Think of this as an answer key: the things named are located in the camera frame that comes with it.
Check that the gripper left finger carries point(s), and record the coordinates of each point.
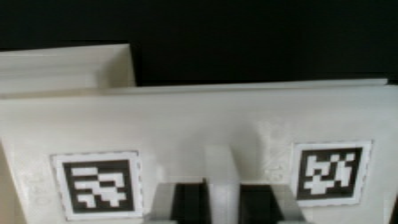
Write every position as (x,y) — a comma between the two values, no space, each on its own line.
(190,204)

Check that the white cabinet body box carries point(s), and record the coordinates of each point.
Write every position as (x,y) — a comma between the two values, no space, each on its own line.
(64,71)

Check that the white door panel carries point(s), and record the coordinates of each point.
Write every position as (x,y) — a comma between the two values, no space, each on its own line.
(102,150)

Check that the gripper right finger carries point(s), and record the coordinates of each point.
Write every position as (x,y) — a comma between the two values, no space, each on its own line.
(260,211)

